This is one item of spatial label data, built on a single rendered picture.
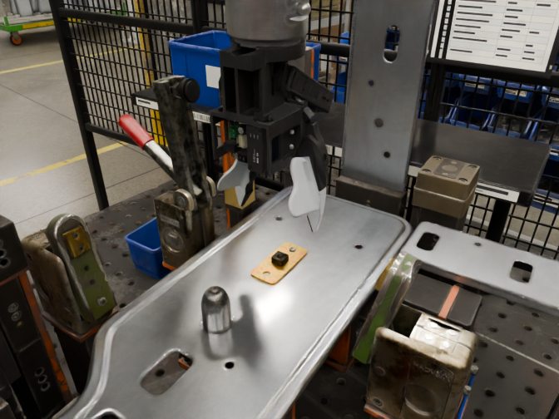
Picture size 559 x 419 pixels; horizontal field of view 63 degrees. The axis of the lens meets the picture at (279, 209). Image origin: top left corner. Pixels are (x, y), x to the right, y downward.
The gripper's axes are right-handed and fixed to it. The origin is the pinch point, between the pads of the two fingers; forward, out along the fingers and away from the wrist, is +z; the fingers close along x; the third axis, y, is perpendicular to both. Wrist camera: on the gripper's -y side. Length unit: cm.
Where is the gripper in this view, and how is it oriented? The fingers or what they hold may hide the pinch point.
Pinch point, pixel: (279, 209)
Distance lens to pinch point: 55.0
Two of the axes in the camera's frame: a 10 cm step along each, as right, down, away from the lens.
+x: 8.4, 2.9, -4.6
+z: 0.0, 8.5, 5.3
